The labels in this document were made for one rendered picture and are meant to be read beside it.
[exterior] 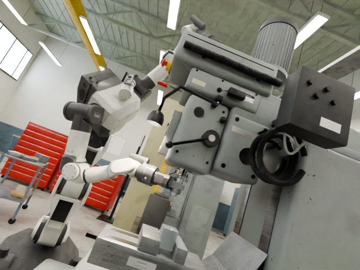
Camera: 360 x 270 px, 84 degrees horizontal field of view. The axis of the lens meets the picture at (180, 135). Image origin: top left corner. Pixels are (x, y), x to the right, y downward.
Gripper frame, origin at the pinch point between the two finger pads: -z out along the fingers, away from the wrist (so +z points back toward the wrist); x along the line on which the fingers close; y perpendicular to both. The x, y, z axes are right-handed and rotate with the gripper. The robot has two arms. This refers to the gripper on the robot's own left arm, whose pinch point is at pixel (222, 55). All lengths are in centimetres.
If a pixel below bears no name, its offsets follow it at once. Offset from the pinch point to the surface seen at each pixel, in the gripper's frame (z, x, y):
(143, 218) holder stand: -33, -23, -86
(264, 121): -39.2, 3.3, -13.0
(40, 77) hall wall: 879, -668, -295
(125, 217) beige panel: -2, -159, -143
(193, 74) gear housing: -5.7, 14.5, -23.5
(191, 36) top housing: 7.6, 17.4, -12.9
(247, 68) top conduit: -19.0, 13.1, -5.3
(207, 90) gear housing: -14.6, 12.3, -24.0
